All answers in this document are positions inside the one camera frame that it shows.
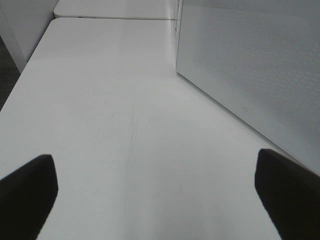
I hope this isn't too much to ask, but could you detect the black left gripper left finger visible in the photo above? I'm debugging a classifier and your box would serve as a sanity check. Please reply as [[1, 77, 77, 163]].
[[0, 154, 59, 240]]

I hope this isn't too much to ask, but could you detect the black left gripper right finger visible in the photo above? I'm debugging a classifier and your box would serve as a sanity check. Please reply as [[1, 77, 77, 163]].
[[254, 149, 320, 240]]

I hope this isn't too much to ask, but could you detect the white microwave door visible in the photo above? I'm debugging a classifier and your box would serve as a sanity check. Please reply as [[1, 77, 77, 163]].
[[176, 0, 320, 172]]

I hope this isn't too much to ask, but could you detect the white microwave oven body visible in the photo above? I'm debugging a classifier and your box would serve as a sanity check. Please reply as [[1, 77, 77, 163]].
[[172, 0, 183, 46]]

